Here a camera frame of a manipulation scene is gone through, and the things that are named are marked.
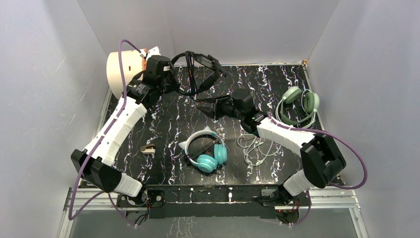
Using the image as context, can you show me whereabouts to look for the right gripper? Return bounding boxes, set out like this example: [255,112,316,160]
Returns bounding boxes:
[197,94,244,121]

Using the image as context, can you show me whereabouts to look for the black headphones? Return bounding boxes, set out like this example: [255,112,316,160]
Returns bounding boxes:
[170,51,227,98]

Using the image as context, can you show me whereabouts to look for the teal cat-ear headphones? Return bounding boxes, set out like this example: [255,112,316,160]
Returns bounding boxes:
[179,126,228,174]

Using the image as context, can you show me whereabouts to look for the green headphone cable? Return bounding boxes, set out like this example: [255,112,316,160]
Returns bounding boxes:
[237,112,317,167]

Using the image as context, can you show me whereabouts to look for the green headphones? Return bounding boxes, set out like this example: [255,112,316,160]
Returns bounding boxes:
[275,86,320,129]

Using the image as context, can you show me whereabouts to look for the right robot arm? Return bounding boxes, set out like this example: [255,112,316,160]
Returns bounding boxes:
[198,89,346,205]

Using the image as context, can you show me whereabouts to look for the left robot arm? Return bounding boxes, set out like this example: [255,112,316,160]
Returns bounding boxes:
[71,55,177,206]

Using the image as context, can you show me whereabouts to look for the cream cylindrical drum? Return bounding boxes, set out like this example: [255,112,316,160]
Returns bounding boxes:
[106,49,152,99]

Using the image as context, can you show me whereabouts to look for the small tan white clip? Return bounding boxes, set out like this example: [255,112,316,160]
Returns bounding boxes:
[140,144,156,155]

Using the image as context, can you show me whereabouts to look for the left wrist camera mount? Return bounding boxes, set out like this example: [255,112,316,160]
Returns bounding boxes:
[140,46,161,61]

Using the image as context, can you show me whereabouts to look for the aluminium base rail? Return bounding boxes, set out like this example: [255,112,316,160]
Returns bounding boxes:
[58,185,368,238]

